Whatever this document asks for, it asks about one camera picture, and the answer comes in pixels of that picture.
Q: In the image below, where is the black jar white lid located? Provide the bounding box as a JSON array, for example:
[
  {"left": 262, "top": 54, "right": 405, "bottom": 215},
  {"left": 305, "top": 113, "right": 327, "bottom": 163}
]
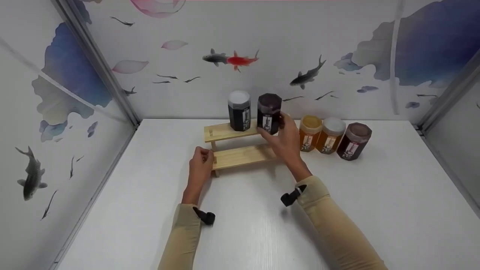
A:
[{"left": 228, "top": 90, "right": 251, "bottom": 132}]

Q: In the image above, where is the amber jar white lid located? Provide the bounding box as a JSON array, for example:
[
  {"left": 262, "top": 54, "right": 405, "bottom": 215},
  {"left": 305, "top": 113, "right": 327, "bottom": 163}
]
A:
[{"left": 316, "top": 117, "right": 346, "bottom": 155}]

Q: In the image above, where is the wooden two-step shelf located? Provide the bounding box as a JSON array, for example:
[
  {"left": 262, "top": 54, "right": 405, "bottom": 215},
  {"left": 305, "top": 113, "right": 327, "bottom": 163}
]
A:
[{"left": 204, "top": 114, "right": 291, "bottom": 177}]

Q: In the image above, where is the person's left hand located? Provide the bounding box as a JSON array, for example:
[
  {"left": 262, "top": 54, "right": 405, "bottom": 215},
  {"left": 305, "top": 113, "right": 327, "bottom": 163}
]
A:
[{"left": 183, "top": 146, "right": 215, "bottom": 205}]

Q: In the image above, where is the amber jar yellow lid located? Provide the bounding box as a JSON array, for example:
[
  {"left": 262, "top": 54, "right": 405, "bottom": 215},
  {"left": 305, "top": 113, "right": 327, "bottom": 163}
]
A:
[{"left": 299, "top": 115, "right": 323, "bottom": 152}]

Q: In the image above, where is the person's right hand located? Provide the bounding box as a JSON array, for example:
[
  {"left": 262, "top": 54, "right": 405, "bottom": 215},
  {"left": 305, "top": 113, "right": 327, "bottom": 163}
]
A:
[{"left": 257, "top": 111, "right": 312, "bottom": 182}]

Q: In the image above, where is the dark jar purple lid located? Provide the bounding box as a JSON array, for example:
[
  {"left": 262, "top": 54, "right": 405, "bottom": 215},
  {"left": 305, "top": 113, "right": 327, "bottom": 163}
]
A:
[{"left": 257, "top": 93, "right": 282, "bottom": 136}]

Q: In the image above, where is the dark red jar maroon lid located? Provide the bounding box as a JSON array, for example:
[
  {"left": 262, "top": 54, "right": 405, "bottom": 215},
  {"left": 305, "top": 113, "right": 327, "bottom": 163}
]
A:
[{"left": 336, "top": 122, "right": 372, "bottom": 161}]

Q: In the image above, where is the black wrist band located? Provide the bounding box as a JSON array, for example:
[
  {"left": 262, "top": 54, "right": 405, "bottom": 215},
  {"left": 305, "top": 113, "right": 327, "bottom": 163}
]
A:
[
  {"left": 280, "top": 184, "right": 307, "bottom": 207},
  {"left": 193, "top": 207, "right": 216, "bottom": 226}
]

